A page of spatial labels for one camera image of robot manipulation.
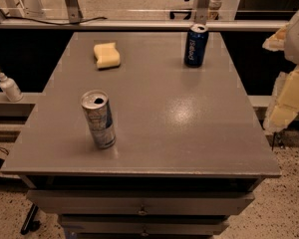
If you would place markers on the grey drawer cabinet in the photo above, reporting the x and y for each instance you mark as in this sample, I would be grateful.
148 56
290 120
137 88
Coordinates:
189 149

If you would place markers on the white pump bottle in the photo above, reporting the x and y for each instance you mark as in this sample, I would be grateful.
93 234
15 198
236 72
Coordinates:
10 88

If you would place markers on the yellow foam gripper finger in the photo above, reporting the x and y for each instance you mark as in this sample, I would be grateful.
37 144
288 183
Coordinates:
284 104
276 42

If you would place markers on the blue pepsi can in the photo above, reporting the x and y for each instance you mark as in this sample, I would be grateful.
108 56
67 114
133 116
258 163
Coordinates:
196 40

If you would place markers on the yellow sponge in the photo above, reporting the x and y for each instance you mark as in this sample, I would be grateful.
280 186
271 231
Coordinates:
107 55

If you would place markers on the silver redbull can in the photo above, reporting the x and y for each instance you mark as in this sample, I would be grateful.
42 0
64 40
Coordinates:
97 110

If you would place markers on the metal frame leg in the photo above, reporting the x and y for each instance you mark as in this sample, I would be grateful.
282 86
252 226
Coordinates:
200 8
74 12

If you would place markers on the metal frame leg left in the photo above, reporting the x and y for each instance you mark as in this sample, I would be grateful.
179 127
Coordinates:
74 12

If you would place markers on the metal frame leg right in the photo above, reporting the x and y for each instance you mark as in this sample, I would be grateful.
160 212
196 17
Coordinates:
200 8

